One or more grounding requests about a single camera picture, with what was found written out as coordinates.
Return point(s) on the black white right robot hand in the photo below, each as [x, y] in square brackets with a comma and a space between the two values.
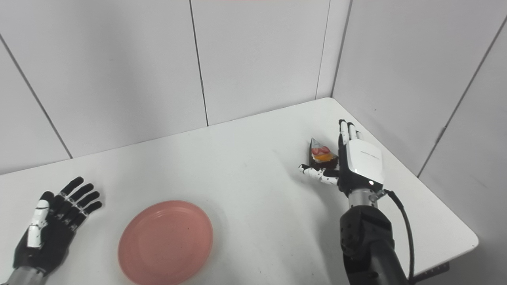
[362, 162]

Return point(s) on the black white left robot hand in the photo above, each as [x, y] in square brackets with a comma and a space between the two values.
[53, 241]

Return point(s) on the chocolate cake slice with fruit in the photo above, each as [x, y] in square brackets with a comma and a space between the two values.
[323, 156]

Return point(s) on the pink round plate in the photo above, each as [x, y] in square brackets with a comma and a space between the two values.
[166, 243]

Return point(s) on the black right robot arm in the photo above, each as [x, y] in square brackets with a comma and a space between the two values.
[368, 241]

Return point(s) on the black table edge bracket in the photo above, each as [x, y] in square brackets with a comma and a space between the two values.
[431, 271]

